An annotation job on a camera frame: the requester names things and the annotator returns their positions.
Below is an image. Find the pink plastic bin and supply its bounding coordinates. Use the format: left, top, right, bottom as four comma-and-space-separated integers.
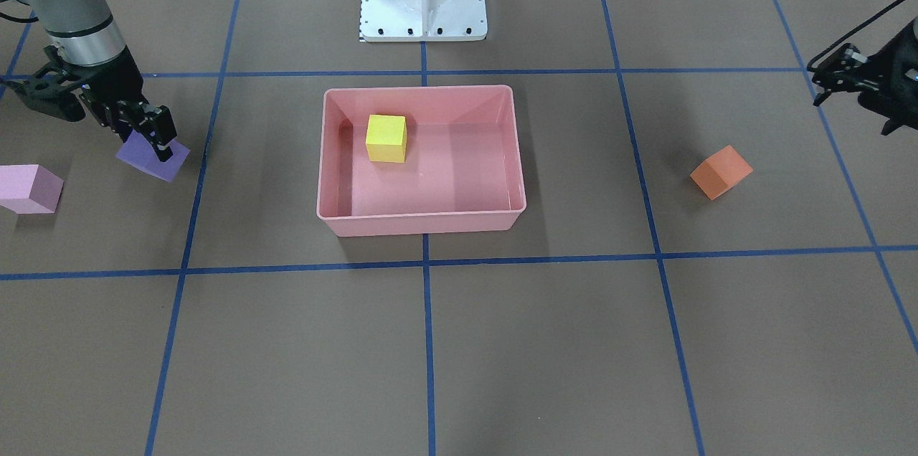
316, 85, 527, 237

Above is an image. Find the yellow foam block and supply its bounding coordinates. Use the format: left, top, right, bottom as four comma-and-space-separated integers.
365, 114, 408, 164

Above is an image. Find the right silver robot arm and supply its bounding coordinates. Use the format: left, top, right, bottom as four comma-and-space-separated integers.
2, 0, 176, 162

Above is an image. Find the purple foam block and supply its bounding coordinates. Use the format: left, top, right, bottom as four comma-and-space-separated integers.
115, 131, 191, 182

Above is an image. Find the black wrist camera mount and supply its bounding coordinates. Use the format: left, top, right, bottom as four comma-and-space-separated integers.
2, 45, 86, 122

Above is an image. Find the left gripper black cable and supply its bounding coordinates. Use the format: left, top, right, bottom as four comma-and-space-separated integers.
807, 0, 918, 73

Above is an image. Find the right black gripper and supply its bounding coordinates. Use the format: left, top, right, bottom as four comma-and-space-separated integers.
78, 47, 177, 161

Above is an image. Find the pink foam block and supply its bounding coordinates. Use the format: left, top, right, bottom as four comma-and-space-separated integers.
1, 164, 65, 214

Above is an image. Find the orange foam block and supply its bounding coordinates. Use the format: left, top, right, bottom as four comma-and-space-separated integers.
691, 145, 753, 201

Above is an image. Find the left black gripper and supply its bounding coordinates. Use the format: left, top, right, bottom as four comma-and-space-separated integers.
858, 19, 917, 136

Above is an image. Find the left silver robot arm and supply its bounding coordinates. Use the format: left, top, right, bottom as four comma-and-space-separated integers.
806, 0, 917, 136

